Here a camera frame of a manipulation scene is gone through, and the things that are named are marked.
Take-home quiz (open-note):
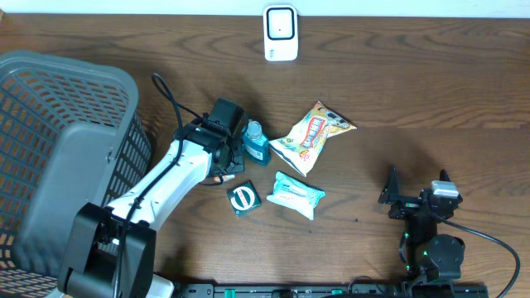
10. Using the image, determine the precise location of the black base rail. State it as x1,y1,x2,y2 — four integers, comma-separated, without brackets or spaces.
172,281,489,298

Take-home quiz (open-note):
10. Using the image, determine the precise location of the grey plastic shopping basket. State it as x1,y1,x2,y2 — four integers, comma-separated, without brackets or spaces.
1,50,152,297

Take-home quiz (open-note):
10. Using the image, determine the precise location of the blue mouthwash bottle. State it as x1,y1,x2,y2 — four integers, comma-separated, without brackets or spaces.
243,120,271,166

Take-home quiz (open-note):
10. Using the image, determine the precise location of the yellow wet wipes pack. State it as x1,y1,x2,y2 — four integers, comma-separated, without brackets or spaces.
269,101,357,177

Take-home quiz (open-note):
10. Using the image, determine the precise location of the white barcode scanner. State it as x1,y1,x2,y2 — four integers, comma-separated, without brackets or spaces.
263,5,299,62

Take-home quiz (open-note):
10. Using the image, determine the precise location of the green square box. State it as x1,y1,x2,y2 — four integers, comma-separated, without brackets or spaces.
226,180,261,218

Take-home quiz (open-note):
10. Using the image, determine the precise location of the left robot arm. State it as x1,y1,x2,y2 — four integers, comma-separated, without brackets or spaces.
57,120,246,297

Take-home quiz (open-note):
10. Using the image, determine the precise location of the orange tissue packet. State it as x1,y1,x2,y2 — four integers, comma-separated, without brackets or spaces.
214,175,235,184

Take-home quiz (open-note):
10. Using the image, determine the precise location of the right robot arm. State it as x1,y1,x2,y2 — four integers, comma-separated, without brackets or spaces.
378,167,465,297

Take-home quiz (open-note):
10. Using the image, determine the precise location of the teal wet wipes pack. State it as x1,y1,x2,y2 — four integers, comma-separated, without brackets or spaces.
267,171,325,220

